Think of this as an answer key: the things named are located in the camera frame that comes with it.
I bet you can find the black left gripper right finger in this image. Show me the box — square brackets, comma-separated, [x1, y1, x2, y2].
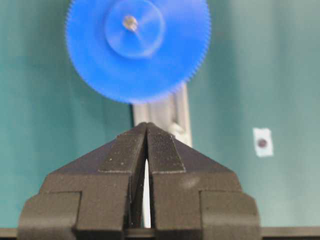
[147, 123, 261, 240]

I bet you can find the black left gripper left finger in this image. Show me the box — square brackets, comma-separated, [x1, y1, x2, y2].
[17, 123, 147, 240]

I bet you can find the large blue plastic gear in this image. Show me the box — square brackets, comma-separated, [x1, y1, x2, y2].
[65, 0, 212, 104]

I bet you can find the white paper marker with dot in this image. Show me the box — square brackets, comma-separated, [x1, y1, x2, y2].
[252, 127, 274, 158]

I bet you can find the aluminium extrusion rail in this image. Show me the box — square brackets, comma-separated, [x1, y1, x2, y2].
[132, 84, 192, 147]

